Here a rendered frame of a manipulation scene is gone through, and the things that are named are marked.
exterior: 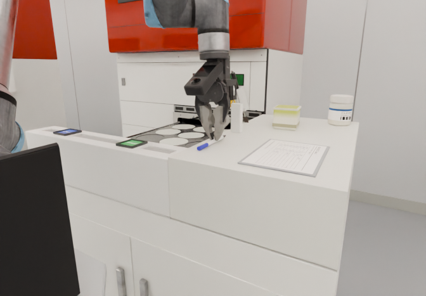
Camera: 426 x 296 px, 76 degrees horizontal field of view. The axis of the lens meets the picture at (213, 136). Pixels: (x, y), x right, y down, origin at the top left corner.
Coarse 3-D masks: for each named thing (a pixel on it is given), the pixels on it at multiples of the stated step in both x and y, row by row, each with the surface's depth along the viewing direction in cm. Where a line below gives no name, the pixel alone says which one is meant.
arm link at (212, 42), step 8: (216, 32) 62; (224, 32) 63; (200, 40) 64; (208, 40) 62; (216, 40) 62; (224, 40) 63; (200, 48) 64; (208, 48) 63; (216, 48) 62; (224, 48) 63
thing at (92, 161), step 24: (48, 144) 80; (72, 144) 74; (96, 144) 70; (72, 168) 76; (96, 168) 71; (120, 168) 67; (144, 168) 63; (168, 168) 60; (96, 192) 74; (120, 192) 69; (144, 192) 65; (168, 192) 61; (168, 216) 62
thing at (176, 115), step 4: (176, 112) 131; (180, 112) 130; (184, 112) 130; (176, 116) 132; (180, 116) 131; (184, 116) 129; (188, 116) 128; (192, 116) 127; (196, 116) 126; (176, 120) 132
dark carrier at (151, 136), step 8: (168, 128) 116; (192, 128) 116; (224, 128) 116; (136, 136) 102; (144, 136) 103; (152, 136) 103; (160, 136) 103; (168, 136) 102; (176, 136) 102; (184, 144) 92; (192, 144) 92
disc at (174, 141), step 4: (164, 140) 97; (168, 140) 97; (172, 140) 97; (176, 140) 97; (180, 140) 97; (184, 140) 97; (168, 144) 92; (172, 144) 92; (176, 144) 92; (180, 144) 92
